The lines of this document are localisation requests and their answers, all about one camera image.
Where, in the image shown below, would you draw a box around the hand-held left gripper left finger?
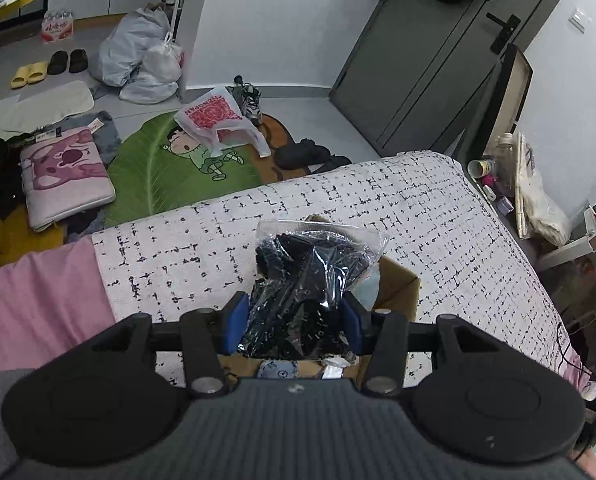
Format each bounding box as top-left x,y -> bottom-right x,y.
90,291 -> 251,397

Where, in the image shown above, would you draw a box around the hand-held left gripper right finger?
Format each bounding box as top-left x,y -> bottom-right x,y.
340,291 -> 496,397

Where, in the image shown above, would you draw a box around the white soft tissue pack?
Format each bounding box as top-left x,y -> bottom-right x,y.
320,360 -> 349,380

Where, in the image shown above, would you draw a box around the brown cardboard box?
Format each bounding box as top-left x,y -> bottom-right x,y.
218,214 -> 422,391

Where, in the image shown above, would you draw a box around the small blue plush toy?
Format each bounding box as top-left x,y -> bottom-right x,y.
255,359 -> 299,380

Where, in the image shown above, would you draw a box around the black socks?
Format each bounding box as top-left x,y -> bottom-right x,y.
237,219 -> 389,358

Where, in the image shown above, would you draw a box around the white black-printed blanket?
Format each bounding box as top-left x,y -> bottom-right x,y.
92,150 -> 586,396

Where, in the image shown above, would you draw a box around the green leaf cartoon rug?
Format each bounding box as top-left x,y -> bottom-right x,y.
104,110 -> 299,228

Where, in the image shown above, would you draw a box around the pink bed sheet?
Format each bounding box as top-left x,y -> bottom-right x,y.
0,235 -> 116,381

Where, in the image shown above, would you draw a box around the red-printed plastic bag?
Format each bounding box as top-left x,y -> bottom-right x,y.
174,86 -> 271,158

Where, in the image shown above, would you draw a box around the cream tote bag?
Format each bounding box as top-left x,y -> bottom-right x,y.
513,132 -> 571,246

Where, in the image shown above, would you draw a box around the pink cartoon cushion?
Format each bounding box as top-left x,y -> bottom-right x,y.
20,127 -> 116,231

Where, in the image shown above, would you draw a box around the pair of sneakers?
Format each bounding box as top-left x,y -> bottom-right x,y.
228,76 -> 263,126

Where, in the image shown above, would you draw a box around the clear plastic bottle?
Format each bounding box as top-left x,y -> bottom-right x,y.
495,132 -> 519,196

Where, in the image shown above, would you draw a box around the white desk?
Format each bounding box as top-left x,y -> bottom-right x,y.
535,205 -> 596,411

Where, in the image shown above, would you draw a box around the pale grey plastic bag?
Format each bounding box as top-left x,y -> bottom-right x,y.
120,72 -> 179,105

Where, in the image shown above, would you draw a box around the black framed board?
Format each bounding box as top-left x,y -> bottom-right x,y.
470,44 -> 534,161

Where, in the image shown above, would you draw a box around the grey door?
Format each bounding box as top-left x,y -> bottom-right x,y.
330,0 -> 584,158

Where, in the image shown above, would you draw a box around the white tied plastic bag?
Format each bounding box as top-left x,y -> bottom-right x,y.
142,35 -> 183,78

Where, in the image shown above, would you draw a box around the white floor mat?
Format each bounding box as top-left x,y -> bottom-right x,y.
0,80 -> 94,128

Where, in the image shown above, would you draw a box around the large grey plastic bag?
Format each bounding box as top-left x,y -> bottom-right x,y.
98,7 -> 171,86

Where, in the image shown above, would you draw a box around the pack of water bottles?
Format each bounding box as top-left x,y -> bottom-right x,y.
42,9 -> 76,43

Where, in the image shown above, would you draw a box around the black cable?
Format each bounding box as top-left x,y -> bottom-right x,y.
553,320 -> 596,401

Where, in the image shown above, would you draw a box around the black door handle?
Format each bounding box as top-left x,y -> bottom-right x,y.
487,12 -> 521,51

